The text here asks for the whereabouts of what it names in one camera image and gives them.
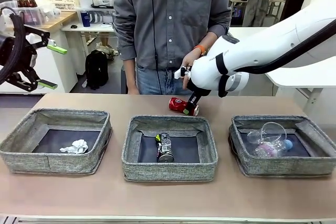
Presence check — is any clear plastic storage box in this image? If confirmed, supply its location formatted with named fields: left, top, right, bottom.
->
left=7, top=5, right=57, bottom=27

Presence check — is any white desk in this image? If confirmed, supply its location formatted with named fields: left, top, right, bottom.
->
left=61, top=22, right=116, bottom=51

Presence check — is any thin black microphone cable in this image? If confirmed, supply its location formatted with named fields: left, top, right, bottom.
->
left=150, top=0, right=165, bottom=95

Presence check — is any crushed red soda can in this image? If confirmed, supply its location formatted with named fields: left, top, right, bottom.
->
left=169, top=97, right=201, bottom=116

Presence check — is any clear plastic cup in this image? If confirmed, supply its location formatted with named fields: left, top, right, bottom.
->
left=246, top=121, right=287, bottom=151

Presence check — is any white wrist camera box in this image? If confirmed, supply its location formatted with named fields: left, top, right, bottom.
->
left=174, top=66, right=193, bottom=80

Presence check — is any grey fabric basket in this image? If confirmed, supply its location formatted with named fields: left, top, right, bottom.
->
left=0, top=108, right=113, bottom=175
left=228, top=114, right=336, bottom=177
left=121, top=115, right=218, bottom=182

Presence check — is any clear plastic bottle blue cap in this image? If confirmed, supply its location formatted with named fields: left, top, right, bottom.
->
left=253, top=138, right=293, bottom=158

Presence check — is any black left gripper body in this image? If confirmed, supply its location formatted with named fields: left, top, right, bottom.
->
left=0, top=35, right=38, bottom=74

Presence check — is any orange wrist watch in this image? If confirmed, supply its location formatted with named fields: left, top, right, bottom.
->
left=193, top=45, right=207, bottom=56

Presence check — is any person's left forearm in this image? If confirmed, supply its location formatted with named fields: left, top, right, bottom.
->
left=201, top=31, right=224, bottom=51

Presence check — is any blue drink bottle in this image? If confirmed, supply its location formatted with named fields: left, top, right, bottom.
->
left=82, top=10, right=92, bottom=28

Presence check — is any person in grey shirt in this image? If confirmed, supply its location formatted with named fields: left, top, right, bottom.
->
left=113, top=0, right=232, bottom=95

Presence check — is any person's left hand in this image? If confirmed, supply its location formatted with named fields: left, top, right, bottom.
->
left=180, top=50, right=208, bottom=91

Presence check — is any black backpack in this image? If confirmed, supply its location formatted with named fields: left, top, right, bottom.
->
left=85, top=49, right=110, bottom=90

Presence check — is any person's right forearm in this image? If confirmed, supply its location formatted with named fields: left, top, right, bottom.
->
left=122, top=58, right=138, bottom=90

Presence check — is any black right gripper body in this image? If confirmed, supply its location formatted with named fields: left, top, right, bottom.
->
left=186, top=81, right=211, bottom=106

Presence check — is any wooden desk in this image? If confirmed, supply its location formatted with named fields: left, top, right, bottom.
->
left=36, top=10, right=77, bottom=33

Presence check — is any crushed black drink can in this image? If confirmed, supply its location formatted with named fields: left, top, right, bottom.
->
left=155, top=132, right=175, bottom=163

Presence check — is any white lattice crate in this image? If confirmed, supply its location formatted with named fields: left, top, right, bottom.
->
left=54, top=0, right=80, bottom=12

